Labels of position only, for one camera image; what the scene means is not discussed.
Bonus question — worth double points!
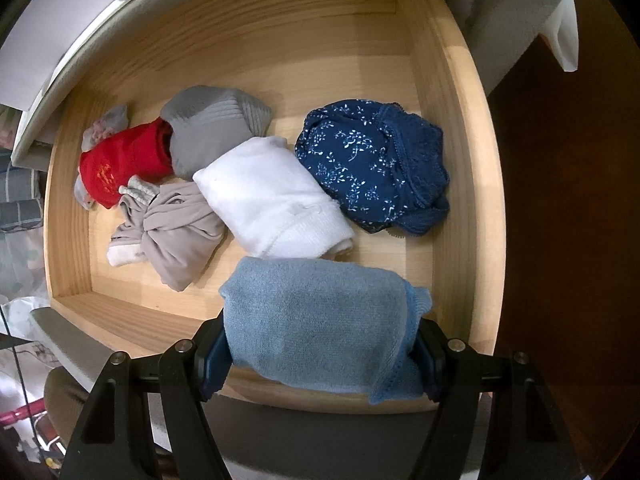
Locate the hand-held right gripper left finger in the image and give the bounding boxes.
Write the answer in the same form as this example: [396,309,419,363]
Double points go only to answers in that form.
[59,310,236,480]

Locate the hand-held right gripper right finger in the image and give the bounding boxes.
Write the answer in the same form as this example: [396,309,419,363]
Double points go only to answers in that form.
[407,319,583,480]

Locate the light blue underwear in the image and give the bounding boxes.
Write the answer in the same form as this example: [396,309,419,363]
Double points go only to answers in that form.
[218,256,433,407]

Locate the taupe underwear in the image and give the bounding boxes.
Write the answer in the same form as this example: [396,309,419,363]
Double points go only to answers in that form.
[106,176,227,292]

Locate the white ribbed sock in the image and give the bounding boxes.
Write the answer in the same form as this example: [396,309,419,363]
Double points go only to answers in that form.
[192,136,357,261]

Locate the navy floral underwear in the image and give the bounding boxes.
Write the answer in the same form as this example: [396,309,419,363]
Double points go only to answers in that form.
[294,100,451,237]

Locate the red socks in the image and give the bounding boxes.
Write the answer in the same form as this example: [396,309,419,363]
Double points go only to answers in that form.
[79,119,175,210]

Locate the grey ribbed sock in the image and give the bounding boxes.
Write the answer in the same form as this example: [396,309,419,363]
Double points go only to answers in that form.
[160,85,273,181]

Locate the grey floral sock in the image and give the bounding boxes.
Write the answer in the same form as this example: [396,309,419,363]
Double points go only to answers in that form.
[74,104,130,211]

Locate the grey fronted wooden drawer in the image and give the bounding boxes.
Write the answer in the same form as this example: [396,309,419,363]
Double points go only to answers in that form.
[30,0,506,480]

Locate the white floral bedsheet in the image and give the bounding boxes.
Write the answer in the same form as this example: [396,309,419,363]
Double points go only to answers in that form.
[0,230,51,311]

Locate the blue plaid quilt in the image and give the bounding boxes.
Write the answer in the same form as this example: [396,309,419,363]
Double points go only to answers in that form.
[0,160,48,231]

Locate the grey nightstand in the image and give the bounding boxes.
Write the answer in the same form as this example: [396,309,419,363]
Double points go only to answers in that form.
[0,0,573,171]

